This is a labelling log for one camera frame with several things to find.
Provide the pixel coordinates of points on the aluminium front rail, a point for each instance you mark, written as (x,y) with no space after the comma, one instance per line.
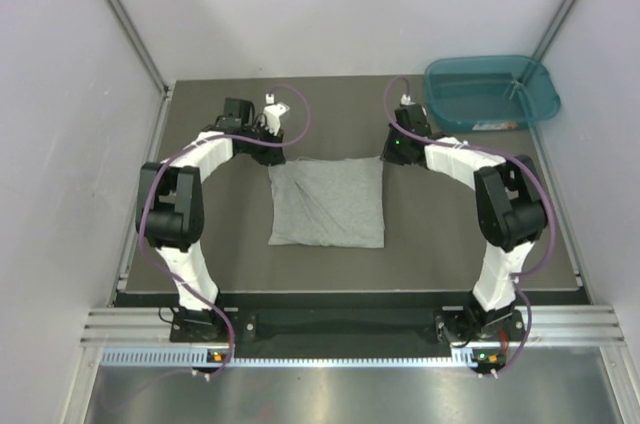
(562,326)

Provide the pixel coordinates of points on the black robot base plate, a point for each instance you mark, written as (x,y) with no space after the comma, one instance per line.
(343,325)

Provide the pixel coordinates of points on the left aluminium frame post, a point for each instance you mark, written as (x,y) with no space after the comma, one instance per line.
(135,40)

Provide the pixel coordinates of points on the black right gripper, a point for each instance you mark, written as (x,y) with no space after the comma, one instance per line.
(388,153)

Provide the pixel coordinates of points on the aluminium frame post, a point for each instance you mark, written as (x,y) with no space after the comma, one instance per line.
(135,40)
(570,1)

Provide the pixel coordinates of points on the grey adidas t-shirt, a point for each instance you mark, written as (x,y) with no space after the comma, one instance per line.
(328,203)

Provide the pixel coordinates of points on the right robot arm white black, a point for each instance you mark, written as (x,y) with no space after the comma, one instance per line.
(511,217)

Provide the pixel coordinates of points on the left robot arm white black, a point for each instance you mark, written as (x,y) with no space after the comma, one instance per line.
(170,214)

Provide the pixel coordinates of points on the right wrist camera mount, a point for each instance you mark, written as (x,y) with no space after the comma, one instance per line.
(412,117)

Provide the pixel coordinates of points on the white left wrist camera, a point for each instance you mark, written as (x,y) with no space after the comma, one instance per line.
(275,112)

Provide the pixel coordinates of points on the right aluminium frame post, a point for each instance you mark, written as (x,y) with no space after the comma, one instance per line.
(570,1)

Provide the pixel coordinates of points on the teal plastic bin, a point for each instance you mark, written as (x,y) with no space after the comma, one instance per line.
(489,93)

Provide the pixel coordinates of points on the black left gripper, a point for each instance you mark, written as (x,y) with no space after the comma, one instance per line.
(273,155)

